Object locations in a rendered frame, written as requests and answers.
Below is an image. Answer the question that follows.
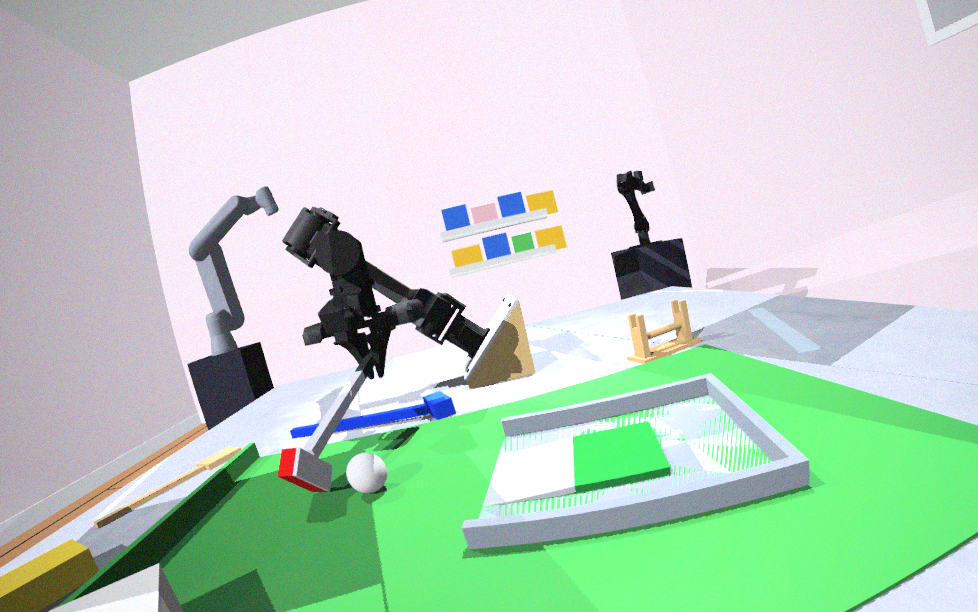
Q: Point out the white ball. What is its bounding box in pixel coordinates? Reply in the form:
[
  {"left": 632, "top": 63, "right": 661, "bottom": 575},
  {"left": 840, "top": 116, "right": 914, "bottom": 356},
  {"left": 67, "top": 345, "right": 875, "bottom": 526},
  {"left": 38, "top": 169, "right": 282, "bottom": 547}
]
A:
[{"left": 346, "top": 453, "right": 388, "bottom": 493}]

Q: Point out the blue putter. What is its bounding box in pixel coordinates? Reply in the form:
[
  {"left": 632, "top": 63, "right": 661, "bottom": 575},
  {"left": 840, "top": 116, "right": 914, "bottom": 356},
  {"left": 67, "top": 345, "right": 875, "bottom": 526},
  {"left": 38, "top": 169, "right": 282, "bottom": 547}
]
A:
[{"left": 290, "top": 391, "right": 456, "bottom": 439}]

